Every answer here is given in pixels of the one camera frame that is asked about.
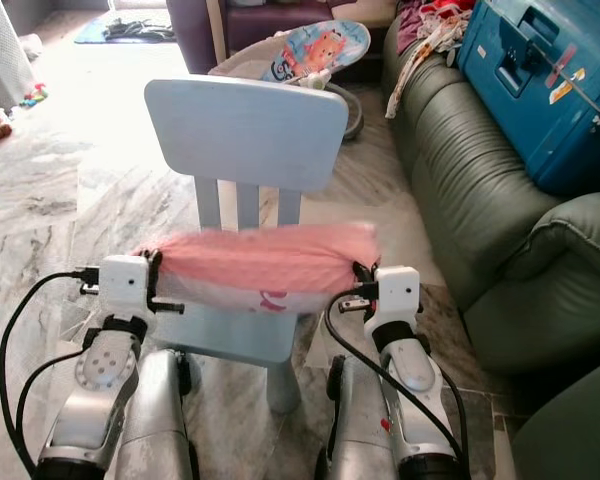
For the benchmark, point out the pink fluffy pillow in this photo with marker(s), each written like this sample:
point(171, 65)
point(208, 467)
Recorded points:
point(265, 258)

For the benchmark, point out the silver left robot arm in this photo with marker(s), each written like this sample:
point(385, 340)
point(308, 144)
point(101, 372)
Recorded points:
point(98, 385)

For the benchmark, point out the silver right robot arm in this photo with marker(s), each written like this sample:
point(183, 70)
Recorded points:
point(415, 390)

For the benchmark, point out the dark green leather sofa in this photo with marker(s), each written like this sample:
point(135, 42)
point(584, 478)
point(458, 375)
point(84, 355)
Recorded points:
point(470, 180)

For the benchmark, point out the silver left robot leg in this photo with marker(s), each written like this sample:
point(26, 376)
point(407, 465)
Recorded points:
point(155, 420)

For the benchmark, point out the silver robot leg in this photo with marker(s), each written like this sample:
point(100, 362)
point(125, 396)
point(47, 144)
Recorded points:
point(365, 420)
point(155, 420)

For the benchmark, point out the silver right robot leg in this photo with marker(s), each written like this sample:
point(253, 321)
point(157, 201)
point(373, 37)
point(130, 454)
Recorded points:
point(365, 420)

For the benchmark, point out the light blue child chair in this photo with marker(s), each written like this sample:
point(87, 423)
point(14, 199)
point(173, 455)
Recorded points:
point(245, 130)

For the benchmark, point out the bear print baby bouncer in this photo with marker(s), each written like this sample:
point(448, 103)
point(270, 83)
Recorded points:
point(315, 52)

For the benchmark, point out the small colourful toy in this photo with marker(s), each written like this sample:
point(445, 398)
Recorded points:
point(35, 95)

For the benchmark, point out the pile of colourful clothes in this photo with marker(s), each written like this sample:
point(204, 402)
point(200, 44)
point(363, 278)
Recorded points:
point(430, 35)

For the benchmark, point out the blue hard suitcase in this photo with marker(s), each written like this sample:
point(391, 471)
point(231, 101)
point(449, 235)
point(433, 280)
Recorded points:
point(540, 85)

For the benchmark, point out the dark cloth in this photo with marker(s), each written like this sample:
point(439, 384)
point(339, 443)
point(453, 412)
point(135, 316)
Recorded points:
point(140, 29)

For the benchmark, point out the purple armchair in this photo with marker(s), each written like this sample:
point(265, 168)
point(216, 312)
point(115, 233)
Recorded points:
point(190, 30)

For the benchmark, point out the blue floor mat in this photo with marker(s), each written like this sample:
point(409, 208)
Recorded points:
point(90, 35)

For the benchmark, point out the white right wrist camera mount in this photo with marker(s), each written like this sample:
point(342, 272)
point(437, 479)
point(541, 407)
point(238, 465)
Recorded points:
point(400, 292)

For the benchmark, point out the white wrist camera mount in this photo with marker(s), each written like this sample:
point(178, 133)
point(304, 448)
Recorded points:
point(125, 283)
point(400, 292)

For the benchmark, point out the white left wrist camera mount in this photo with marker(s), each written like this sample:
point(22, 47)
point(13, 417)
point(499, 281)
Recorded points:
point(125, 283)

